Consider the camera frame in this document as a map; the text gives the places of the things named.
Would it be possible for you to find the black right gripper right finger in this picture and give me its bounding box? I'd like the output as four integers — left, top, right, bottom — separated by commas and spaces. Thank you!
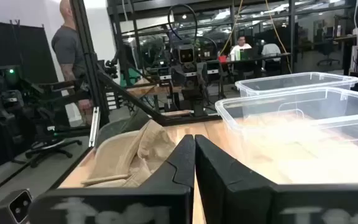
195, 134, 358, 224

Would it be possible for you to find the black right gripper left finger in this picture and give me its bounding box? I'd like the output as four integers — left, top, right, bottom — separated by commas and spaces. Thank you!
29, 134, 196, 224

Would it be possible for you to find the dark grey sock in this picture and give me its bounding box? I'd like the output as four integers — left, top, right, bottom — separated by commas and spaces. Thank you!
94, 108, 151, 147

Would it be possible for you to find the cream fabric hat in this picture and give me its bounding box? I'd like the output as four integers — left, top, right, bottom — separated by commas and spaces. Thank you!
81, 119, 177, 189

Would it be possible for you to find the person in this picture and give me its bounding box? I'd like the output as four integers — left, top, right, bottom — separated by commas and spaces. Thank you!
50, 0, 94, 125
229, 35, 253, 62
260, 42, 282, 63

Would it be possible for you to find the long dark desk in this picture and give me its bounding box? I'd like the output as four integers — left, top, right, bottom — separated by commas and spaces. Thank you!
206, 52, 292, 75

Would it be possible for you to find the clear plastic bin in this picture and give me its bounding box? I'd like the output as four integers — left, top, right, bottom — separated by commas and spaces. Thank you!
234, 72, 358, 98
214, 86, 358, 185

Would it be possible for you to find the black office chair base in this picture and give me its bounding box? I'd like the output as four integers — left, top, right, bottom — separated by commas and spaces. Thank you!
25, 139, 83, 169

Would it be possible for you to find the black screen panel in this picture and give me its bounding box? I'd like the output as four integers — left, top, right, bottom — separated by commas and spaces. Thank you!
0, 19, 59, 91

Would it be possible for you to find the black robot rig green light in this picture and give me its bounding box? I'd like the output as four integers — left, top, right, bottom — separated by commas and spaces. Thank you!
0, 64, 60, 175

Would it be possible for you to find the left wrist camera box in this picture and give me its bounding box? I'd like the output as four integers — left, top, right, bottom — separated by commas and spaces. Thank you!
178, 44, 196, 65

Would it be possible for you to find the black diagonal frame brace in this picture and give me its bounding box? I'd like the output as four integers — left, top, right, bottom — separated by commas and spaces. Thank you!
96, 70, 222, 128

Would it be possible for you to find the black looped cable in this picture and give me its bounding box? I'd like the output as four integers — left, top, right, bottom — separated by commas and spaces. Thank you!
167, 3, 199, 43

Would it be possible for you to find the yellow hanging cable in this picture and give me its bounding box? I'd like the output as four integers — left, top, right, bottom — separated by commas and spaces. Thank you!
218, 0, 244, 57
264, 0, 293, 75

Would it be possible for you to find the black aluminium frame post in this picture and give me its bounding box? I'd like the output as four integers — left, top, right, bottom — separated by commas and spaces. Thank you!
71, 0, 111, 127

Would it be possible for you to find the small grey camera box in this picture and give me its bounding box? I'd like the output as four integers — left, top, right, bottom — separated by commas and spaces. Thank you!
0, 189, 33, 224

